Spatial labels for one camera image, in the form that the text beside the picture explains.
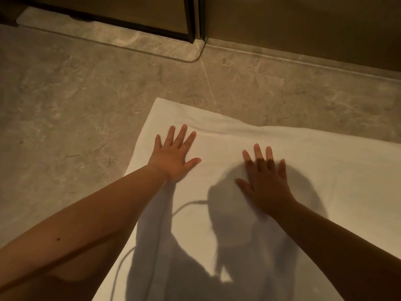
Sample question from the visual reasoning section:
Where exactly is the person's left hand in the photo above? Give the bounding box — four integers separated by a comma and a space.
146, 124, 202, 183

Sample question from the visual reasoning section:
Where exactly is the person's right hand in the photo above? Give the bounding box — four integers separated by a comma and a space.
235, 143, 297, 219

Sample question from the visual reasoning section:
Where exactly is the small white towel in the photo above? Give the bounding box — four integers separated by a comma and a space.
92, 97, 401, 301

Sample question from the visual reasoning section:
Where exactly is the person's right forearm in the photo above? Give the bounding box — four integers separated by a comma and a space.
272, 199, 401, 301

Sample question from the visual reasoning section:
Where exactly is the person's left forearm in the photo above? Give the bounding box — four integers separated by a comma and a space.
0, 164, 168, 301

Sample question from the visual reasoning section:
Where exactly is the bronze glass shower door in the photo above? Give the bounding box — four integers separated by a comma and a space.
17, 0, 197, 43
197, 0, 401, 73

